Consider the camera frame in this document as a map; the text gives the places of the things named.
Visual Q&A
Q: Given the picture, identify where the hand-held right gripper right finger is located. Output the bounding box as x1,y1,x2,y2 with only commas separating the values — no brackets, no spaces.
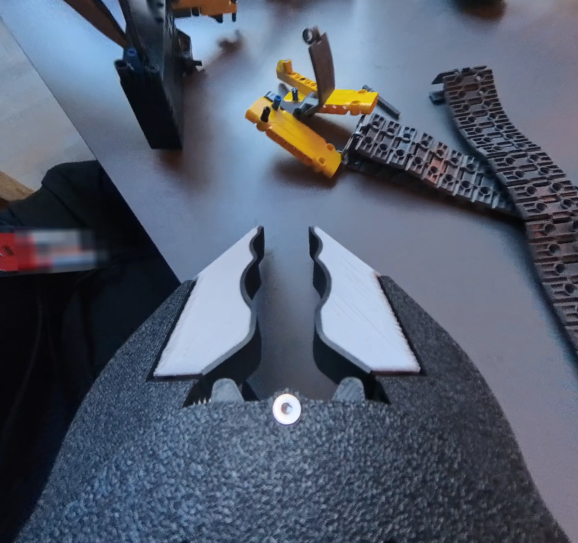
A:
308,225,424,376

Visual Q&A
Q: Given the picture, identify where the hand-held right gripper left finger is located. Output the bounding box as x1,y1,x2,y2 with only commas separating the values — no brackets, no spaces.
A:
153,225,265,379

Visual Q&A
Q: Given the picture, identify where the black toy battery box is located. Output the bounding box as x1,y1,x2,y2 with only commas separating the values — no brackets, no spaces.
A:
114,0,203,150

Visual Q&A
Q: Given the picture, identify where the black toy track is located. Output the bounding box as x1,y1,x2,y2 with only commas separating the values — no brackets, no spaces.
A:
429,66,578,354
341,114,520,218

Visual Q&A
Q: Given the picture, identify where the black toy axle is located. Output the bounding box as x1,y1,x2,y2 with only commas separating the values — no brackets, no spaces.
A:
361,84,401,117

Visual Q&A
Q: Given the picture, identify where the grey desk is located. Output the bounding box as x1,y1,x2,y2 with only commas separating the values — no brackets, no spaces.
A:
0,0,578,539

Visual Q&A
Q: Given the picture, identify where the person's dark clothing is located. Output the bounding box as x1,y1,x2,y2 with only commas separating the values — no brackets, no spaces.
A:
0,160,181,543

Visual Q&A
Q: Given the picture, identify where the wide yellow toy panel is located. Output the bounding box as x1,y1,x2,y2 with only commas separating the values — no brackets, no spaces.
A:
245,96,342,178

